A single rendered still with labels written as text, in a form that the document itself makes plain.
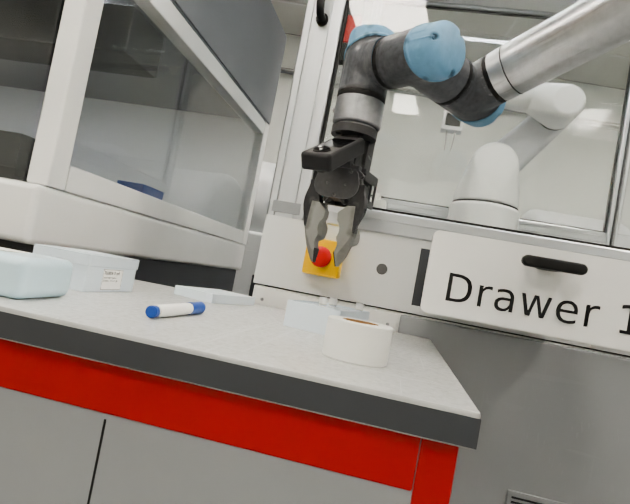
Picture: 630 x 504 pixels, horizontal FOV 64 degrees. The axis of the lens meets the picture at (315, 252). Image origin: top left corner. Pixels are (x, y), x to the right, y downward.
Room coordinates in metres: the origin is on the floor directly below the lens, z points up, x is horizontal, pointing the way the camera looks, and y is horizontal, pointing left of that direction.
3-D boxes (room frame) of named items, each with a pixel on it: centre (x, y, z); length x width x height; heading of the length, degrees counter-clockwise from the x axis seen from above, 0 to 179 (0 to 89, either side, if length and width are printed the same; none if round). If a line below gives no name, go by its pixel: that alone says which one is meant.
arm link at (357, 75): (0.76, -0.03, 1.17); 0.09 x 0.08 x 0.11; 40
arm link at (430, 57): (0.70, -0.10, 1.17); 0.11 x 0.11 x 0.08; 40
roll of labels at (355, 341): (0.54, -0.06, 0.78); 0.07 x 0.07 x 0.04
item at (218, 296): (0.93, 0.16, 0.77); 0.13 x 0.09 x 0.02; 152
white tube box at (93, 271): (0.74, 0.32, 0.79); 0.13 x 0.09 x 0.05; 169
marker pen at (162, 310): (0.61, 0.15, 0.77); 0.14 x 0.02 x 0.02; 170
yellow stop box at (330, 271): (0.99, -0.02, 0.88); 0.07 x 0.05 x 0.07; 80
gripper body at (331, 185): (0.78, -0.03, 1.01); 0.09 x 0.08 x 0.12; 155
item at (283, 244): (1.42, -0.47, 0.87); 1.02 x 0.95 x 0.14; 80
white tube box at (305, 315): (0.77, -0.04, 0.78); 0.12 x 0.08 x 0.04; 154
